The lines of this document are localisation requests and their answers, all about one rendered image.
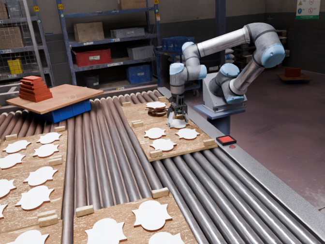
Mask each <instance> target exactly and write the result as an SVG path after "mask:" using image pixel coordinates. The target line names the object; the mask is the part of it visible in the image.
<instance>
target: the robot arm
mask: <svg viewBox="0 0 325 244"><path fill-rule="evenodd" d="M253 42H254V44H255V46H256V50H255V51H254V52H253V54H252V59H251V61H250V62H249V63H248V64H247V66H246V67H245V68H244V69H243V70H242V72H241V73H240V74H239V69H238V67H237V66H235V65H233V64H231V63H226V64H224V65H223V66H222V67H221V68H220V70H219V72H218V73H217V75H216V76H215V77H214V78H212V79H211V80H210V82H209V84H208V88H209V90H210V92H211V93H212V94H213V95H215V96H217V97H223V96H224V97H225V100H226V102H227V103H228V104H237V103H240V102H242V101H244V100H245V96H244V94H245V93H246V91H247V87H248V86H249V85H250V84H251V83H252V82H253V81H254V80H255V79H256V78H257V76H258V75H259V74H260V73H261V72H262V71H263V70H264V69H265V68H272V67H275V66H276V65H278V64H280V63H281V62H282V61H283V59H284V57H285V51H284V47H283V45H282V44H281V42H280V39H279V37H278V35H277V32H276V30H275V28H274V27H273V26H271V25H269V24H266V23H251V24H248V25H245V26H244V27H243V28H242V29H239V30H236V31H233V32H230V33H227V34H224V35H222V36H219V37H216V38H213V39H210V40H207V41H204V42H201V43H198V44H194V43H193V42H187V43H185V44H184V45H183V46H182V52H183V56H184V60H185V63H186V67H184V64H182V63H173V64H171V65H170V89H171V95H172V96H171V97H170V98H169V99H168V101H169V103H171V104H170V106H169V108H168V110H167V125H168V127H169V126H170V124H171V123H172V122H173V116H174V115H175V116H176V115H179V114H182V115H183V117H184V119H185V122H186V123H188V121H189V120H190V119H189V117H188V107H187V104H185V103H184V102H183V98H184V87H185V85H184V82H185V81H190V80H199V79H204V78H206V76H207V69H206V67H205V65H200V62H199V58H200V57H203V56H207V55H210V54H213V53H216V52H219V51H222V50H225V49H228V48H231V47H234V46H237V45H240V44H243V43H253ZM172 112H174V114H173V113H172Z"/></svg>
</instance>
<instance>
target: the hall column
mask: <svg viewBox="0 0 325 244"><path fill-rule="evenodd" d="M215 31H216V37H219V36H222V35H224V34H226V0H215ZM224 64H225V50H222V66H223V65H224Z"/></svg>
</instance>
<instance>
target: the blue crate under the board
mask: <svg viewBox="0 0 325 244"><path fill-rule="evenodd" d="M89 99H90V98H88V99H86V100H83V101H80V102H77V103H74V104H71V105H68V106H65V107H61V108H58V109H55V110H52V111H50V112H47V113H44V114H38V113H35V112H32V114H33V116H35V117H38V118H41V119H44V120H47V121H50V122H53V123H57V122H60V121H62V120H65V119H68V118H70V117H73V116H76V115H78V114H81V113H84V112H86V111H89V110H91V106H90V100H89Z"/></svg>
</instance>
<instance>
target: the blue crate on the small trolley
mask: <svg viewBox="0 0 325 244"><path fill-rule="evenodd" d="M187 42H193V43H194V37H181V36H176V37H170V38H163V39H162V50H163V51H170V52H179V53H180V52H182V46H183V45H184V44H185V43H187Z"/></svg>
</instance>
